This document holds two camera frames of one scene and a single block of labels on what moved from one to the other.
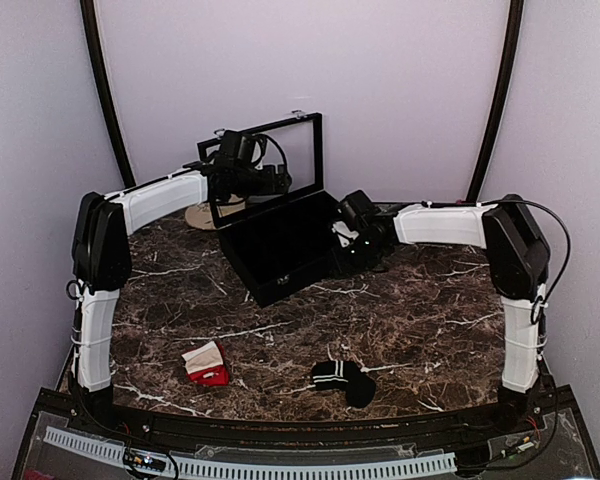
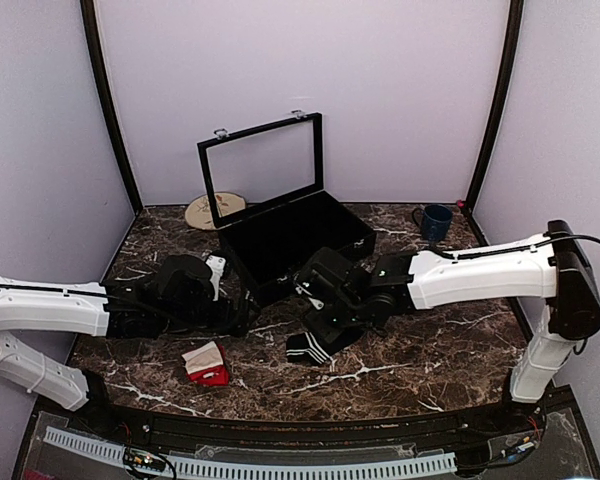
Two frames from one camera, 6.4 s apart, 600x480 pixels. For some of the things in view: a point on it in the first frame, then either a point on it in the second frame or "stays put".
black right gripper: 373,263 to 323,331
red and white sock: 207,365 stays put
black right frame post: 502,100 stays put
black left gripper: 271,187 to 241,324
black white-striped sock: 347,376 to 303,348
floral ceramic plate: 200,215 stays put
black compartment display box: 280,242 stays put
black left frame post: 97,56 stays put
